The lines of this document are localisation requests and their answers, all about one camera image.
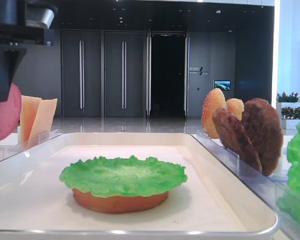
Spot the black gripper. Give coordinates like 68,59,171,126
0,0,55,103

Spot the red tomato slice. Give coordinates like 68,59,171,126
0,83,22,141

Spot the orange cheese slice left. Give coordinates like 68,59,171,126
20,95,42,143

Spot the orange cheese slice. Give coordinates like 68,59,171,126
20,95,42,143
29,98,58,140

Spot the orange cheese slice right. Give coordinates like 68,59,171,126
29,98,58,140

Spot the green lettuce leaf on tray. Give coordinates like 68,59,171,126
59,155,188,198

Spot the front brown meat patty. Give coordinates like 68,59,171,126
212,108,262,173

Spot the brown meat patty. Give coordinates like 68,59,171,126
241,98,284,176
212,108,262,173

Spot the rear brown meat patty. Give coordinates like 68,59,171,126
241,98,284,176

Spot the green lettuce leaf in rack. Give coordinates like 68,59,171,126
277,122,300,223

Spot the left clear acrylic rack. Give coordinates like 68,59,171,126
0,129,61,162

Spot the clear acrylic rack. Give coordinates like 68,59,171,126
0,129,61,162
192,131,300,240

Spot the white rectangular tray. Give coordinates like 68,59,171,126
0,132,279,240

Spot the bottom bun slice on tray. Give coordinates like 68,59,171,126
72,188,169,214

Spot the sesame top bun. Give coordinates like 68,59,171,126
201,88,227,139

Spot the plain bun half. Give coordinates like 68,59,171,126
226,98,244,121

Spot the white flower planter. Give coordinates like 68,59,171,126
276,92,300,130

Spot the right clear acrylic rack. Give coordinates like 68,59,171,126
192,131,300,240

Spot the small wall screen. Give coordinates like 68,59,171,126
214,80,231,91

